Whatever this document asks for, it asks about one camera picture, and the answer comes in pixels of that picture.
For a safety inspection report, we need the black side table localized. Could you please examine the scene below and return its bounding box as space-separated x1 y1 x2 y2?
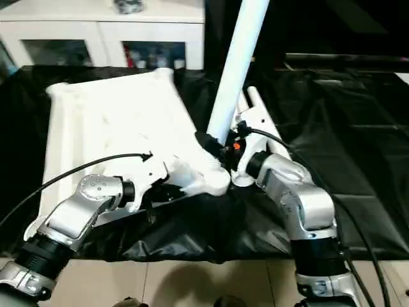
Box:
284 54 409 72

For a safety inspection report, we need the small grey bundle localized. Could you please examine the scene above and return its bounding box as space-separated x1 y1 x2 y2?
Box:
114 0 145 15

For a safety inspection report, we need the dark robot right foot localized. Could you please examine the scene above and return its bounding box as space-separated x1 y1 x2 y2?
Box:
214 295 241 307

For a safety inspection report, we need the white glass-door cabinet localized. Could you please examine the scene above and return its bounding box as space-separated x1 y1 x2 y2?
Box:
0 0 206 70

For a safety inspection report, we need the dark robot foot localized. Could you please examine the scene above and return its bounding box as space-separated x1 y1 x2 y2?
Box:
115 297 142 307
214 295 241 307

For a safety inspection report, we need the dark robot left foot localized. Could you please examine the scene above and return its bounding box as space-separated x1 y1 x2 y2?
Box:
115 297 142 307

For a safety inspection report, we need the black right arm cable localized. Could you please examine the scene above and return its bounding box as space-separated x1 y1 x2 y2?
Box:
239 127 392 307

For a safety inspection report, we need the black work mat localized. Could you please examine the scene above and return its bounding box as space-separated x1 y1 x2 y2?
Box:
0 64 409 263

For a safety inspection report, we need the white plastic table top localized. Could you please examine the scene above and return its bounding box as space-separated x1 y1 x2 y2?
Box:
45 67 231 226

